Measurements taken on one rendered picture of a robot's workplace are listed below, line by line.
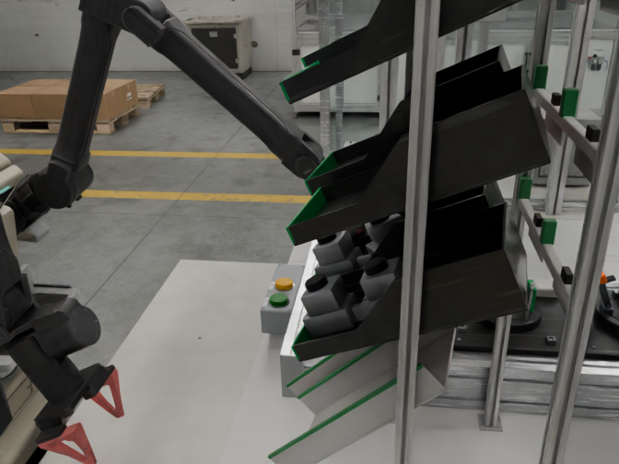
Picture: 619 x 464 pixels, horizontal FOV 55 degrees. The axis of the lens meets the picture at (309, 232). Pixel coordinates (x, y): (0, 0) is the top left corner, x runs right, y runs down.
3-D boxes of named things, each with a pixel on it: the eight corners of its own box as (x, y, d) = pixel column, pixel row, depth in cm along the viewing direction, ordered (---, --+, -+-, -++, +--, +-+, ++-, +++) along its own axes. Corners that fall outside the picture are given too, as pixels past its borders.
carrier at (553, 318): (448, 353, 113) (453, 296, 108) (439, 289, 135) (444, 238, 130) (581, 362, 110) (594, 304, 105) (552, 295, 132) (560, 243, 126)
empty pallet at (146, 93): (49, 110, 712) (47, 98, 706) (74, 95, 786) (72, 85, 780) (149, 108, 709) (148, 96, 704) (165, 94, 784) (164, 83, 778)
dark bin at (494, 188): (313, 298, 87) (292, 255, 85) (337, 259, 99) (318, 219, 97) (505, 246, 75) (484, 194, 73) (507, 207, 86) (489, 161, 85)
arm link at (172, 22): (137, 16, 110) (114, 24, 100) (155, -9, 108) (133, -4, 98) (310, 168, 120) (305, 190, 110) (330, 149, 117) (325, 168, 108)
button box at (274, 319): (261, 333, 129) (259, 309, 127) (278, 284, 148) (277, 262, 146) (293, 335, 129) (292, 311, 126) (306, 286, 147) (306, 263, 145)
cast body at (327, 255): (321, 285, 90) (301, 246, 88) (331, 272, 93) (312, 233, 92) (370, 273, 86) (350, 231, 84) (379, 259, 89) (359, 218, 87)
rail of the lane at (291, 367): (282, 397, 117) (279, 351, 112) (328, 214, 197) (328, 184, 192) (309, 399, 116) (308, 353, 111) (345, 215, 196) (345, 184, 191)
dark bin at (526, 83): (294, 247, 67) (264, 189, 65) (326, 203, 78) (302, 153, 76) (551, 163, 55) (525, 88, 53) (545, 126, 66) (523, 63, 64)
